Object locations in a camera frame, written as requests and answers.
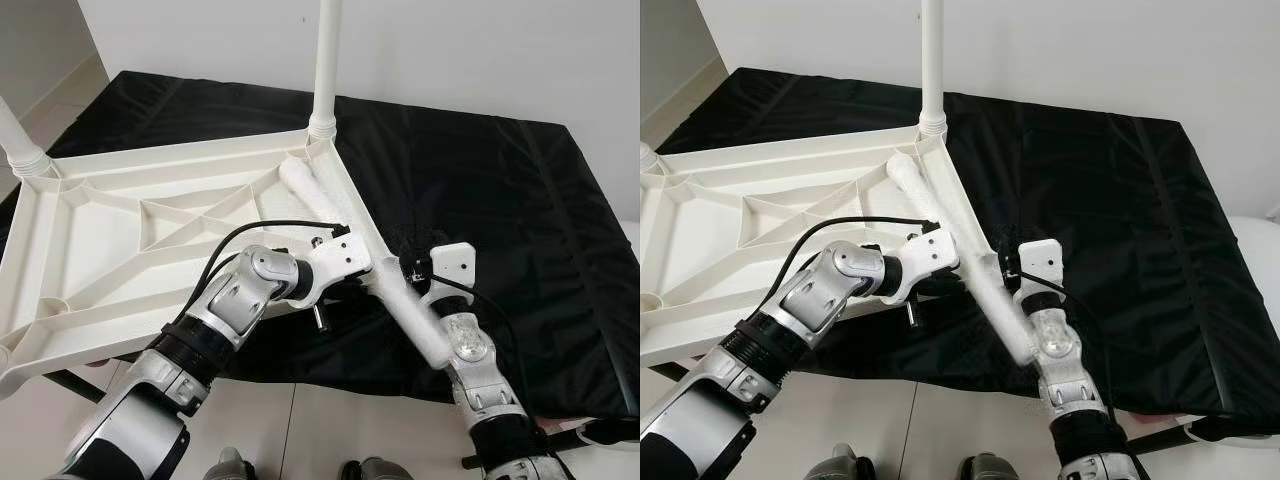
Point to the white plastic table top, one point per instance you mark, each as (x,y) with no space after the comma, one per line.
(720,230)
(80,230)

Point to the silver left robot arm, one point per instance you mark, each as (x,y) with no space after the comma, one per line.
(820,300)
(230,310)

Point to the grey robot right leg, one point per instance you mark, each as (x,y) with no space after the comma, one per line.
(990,468)
(375,470)

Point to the grey robot leg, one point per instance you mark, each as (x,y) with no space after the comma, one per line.
(838,465)
(990,468)
(228,466)
(375,470)

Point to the grey robot left leg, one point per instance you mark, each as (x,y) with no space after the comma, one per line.
(838,465)
(228,466)

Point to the red stool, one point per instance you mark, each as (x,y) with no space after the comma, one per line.
(562,422)
(1165,418)

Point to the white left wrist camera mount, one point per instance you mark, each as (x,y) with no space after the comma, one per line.
(925,255)
(340,262)

